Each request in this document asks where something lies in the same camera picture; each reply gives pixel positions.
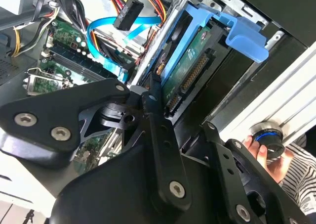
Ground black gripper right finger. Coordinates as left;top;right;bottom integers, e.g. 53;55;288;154
201;122;301;224

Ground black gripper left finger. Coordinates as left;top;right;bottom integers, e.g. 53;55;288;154
0;72;194;212

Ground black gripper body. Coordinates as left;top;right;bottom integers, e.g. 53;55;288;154
50;100;287;224

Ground round black tool blue ring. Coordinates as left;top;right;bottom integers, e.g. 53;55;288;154
248;120;286;160

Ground hard disk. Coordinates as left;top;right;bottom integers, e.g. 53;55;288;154
145;1;270;121

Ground person's bare hand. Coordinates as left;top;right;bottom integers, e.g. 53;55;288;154
243;135;295;184

